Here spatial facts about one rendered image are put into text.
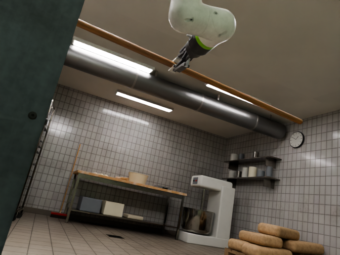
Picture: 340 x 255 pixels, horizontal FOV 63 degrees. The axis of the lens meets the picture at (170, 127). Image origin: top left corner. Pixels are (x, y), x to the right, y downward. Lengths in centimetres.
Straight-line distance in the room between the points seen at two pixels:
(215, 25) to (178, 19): 12
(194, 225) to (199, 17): 502
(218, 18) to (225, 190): 526
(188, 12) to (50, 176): 537
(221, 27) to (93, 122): 543
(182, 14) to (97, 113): 548
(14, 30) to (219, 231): 578
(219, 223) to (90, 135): 322
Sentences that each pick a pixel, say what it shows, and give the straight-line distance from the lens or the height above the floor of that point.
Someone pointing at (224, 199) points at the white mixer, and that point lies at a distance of 602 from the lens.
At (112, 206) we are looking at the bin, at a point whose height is 40.
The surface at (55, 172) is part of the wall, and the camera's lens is 603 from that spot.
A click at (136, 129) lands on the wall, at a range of 643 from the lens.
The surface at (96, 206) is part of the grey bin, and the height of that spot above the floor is 35.
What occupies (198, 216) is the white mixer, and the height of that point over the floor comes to 50.
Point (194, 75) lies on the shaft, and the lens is 130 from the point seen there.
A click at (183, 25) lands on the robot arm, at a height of 107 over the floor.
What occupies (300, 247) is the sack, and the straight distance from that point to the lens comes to 459.
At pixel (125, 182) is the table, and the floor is 85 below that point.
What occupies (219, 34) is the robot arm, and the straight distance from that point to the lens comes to 97.
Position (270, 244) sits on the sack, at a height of 34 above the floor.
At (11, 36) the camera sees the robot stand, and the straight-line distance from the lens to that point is 37.
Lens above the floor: 53
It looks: 16 degrees up
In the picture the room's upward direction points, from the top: 11 degrees clockwise
